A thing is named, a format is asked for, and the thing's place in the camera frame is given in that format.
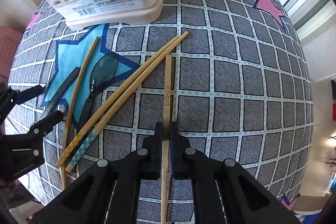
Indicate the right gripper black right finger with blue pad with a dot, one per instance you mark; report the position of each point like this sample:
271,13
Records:
223,191

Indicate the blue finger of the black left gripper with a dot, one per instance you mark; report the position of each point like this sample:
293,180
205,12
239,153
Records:
10,98

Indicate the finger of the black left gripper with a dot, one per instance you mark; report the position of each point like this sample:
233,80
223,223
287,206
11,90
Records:
46,125

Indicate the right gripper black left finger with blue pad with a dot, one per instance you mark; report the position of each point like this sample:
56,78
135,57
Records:
108,191

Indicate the thin curved bamboo chopstick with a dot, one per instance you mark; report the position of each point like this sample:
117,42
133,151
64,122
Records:
82,72

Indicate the bamboo chopstick with engraving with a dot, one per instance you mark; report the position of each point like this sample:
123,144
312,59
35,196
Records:
165,179

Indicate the grey metal knife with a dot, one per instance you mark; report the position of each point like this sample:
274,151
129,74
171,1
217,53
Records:
62,89

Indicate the bamboo chopstick blue patterned end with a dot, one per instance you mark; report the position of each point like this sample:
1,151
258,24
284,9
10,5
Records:
105,113

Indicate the pink bag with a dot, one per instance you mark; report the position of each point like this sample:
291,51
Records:
9,43

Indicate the grey checked star tablecloth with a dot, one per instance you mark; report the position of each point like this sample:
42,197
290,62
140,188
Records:
239,82

